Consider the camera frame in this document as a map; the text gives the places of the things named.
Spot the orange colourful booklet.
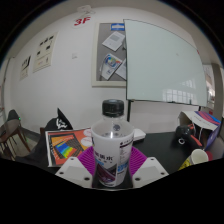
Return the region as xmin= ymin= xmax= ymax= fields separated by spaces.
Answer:
xmin=45 ymin=127 xmax=94 ymax=168

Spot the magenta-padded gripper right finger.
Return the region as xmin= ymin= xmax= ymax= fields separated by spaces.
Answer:
xmin=127 ymin=145 xmax=170 ymax=190

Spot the black and red power drill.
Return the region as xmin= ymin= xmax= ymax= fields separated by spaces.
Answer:
xmin=175 ymin=124 xmax=204 ymax=148

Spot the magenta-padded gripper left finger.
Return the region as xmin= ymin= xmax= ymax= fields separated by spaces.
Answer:
xmin=54 ymin=145 xmax=98 ymax=190

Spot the clear black-capped water bottle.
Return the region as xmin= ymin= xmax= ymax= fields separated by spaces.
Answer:
xmin=90 ymin=98 xmax=135 ymax=189

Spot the grey notice board with papers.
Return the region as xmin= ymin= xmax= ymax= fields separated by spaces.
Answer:
xmin=91 ymin=22 xmax=128 ymax=89

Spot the dark brown chair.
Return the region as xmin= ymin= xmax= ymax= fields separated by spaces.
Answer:
xmin=0 ymin=109 xmax=32 ymax=158

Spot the flat white device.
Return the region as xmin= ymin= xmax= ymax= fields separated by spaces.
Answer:
xmin=132 ymin=128 xmax=147 ymax=142

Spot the white ceiling fixture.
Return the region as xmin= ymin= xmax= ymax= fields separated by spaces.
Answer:
xmin=76 ymin=4 xmax=96 ymax=16

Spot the large whiteboard on stand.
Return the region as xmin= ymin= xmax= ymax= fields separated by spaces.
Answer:
xmin=123 ymin=18 xmax=209 ymax=123

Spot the large white wall poster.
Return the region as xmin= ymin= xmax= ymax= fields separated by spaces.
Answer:
xmin=32 ymin=31 xmax=60 ymax=74

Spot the black bag with white print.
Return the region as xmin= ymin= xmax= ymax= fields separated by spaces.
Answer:
xmin=39 ymin=107 xmax=74 ymax=135

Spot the flat round red coaster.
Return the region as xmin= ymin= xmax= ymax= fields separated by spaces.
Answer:
xmin=205 ymin=150 xmax=215 ymax=162

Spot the small white wall poster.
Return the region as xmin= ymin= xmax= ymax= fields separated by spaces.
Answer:
xmin=18 ymin=54 xmax=32 ymax=81

